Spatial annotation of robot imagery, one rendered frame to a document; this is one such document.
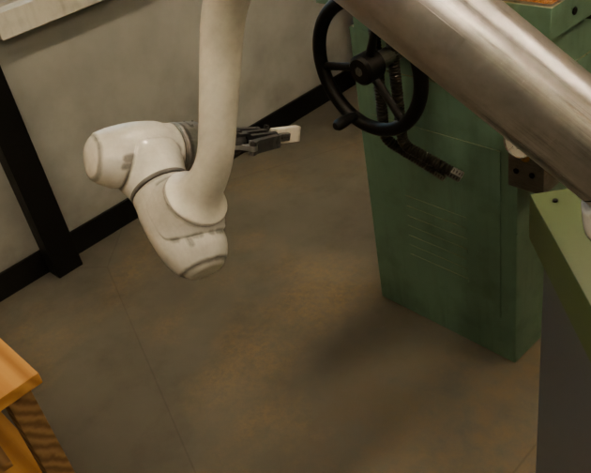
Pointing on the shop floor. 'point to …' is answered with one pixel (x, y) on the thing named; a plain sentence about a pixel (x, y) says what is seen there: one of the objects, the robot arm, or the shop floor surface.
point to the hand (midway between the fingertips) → (284, 134)
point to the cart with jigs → (40, 452)
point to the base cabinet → (459, 221)
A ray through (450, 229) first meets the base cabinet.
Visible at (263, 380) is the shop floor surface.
